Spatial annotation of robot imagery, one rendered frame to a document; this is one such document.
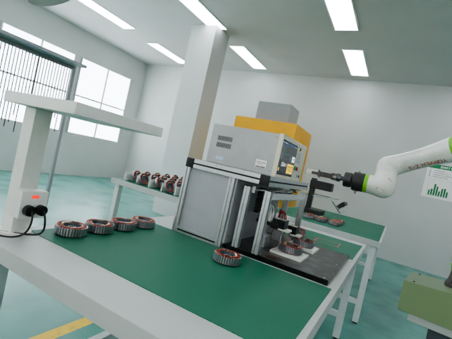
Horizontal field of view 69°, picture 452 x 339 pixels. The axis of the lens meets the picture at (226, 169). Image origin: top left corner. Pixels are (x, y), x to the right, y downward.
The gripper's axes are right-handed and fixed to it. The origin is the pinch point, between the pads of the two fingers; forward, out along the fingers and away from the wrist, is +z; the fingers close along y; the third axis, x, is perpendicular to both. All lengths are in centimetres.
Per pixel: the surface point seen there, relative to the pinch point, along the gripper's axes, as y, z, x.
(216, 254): -63, 14, -40
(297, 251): -24.3, -7.1, -37.3
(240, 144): -28.7, 30.8, 5.5
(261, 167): -28.7, 17.0, -3.4
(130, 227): -68, 54, -40
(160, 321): -113, -1, -43
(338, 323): 93, -22, -106
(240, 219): -40, 17, -28
